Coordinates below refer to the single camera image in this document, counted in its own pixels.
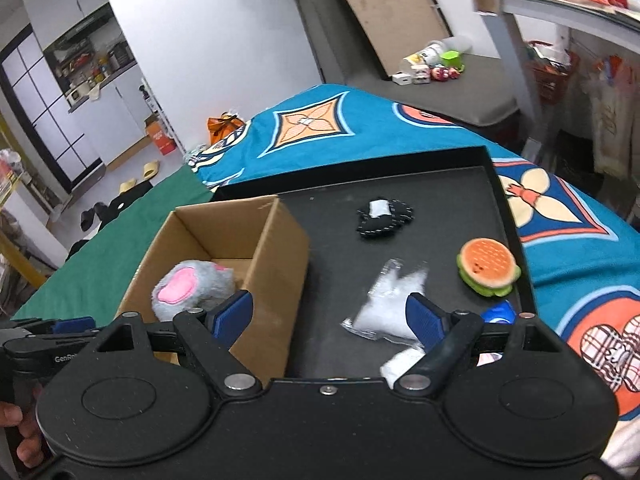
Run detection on clear plastic bag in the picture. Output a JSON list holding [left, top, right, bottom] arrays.
[[341, 259, 428, 347]]

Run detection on grey pink plush toy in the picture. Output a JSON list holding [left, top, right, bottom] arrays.
[[151, 260, 235, 322]]

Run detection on white soft roll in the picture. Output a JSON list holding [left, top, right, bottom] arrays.
[[380, 348, 425, 389]]

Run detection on plush hamburger toy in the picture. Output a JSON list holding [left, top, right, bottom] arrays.
[[457, 237, 521, 298]]

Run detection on black stitched felt toy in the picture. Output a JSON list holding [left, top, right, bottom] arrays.
[[356, 197, 414, 240]]

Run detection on person's left hand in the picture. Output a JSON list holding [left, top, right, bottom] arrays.
[[1, 382, 44, 479]]

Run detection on open brown cardboard box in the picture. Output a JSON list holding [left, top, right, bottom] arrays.
[[118, 196, 309, 382]]

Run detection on green cloth mat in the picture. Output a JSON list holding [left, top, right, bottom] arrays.
[[13, 167, 212, 326]]

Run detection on large black shallow tray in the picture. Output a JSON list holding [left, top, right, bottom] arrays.
[[214, 146, 527, 378]]

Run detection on black slippers pair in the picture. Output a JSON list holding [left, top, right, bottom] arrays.
[[80, 202, 111, 232]]

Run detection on black laptop on floor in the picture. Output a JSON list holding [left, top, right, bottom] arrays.
[[94, 181, 153, 228]]

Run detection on blue patterned blanket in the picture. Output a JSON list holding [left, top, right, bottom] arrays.
[[186, 84, 639, 422]]

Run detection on yellow slippers pair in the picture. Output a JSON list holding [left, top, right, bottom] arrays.
[[118, 159, 162, 195]]

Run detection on orange carton on floor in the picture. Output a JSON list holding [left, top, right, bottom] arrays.
[[145, 117, 177, 156]]

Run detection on orange gift bag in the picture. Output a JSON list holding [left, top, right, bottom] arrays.
[[207, 112, 245, 145]]

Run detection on white towel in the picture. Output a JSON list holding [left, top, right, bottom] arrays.
[[601, 416, 640, 479]]

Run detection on grey bench seat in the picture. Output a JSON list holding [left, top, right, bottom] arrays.
[[296, 0, 520, 134]]

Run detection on small toys on bench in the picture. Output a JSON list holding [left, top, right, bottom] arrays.
[[390, 36, 472, 86]]

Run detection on red basket under desk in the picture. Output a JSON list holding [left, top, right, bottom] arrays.
[[526, 40, 580, 105]]

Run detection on leaning brown framed board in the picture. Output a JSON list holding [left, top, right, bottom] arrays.
[[346, 0, 450, 75]]

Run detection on grey desk with mat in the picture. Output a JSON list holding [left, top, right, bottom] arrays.
[[472, 0, 639, 164]]

